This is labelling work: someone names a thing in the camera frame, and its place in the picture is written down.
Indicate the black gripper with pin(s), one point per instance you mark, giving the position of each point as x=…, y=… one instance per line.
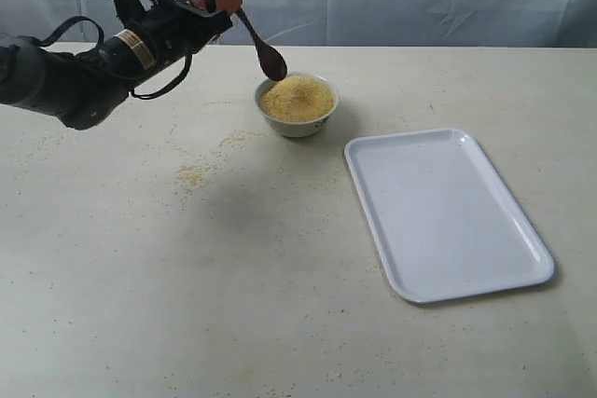
x=173, y=28

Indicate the dark brown wooden spoon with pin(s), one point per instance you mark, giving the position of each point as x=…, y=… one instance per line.
x=270, y=60

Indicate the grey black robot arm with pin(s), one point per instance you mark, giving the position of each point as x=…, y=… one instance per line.
x=150, y=57

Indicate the white ceramic bowl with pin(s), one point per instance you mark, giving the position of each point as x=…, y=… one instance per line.
x=296, y=129

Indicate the white rectangular plastic tray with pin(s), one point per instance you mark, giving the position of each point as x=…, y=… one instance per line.
x=443, y=221

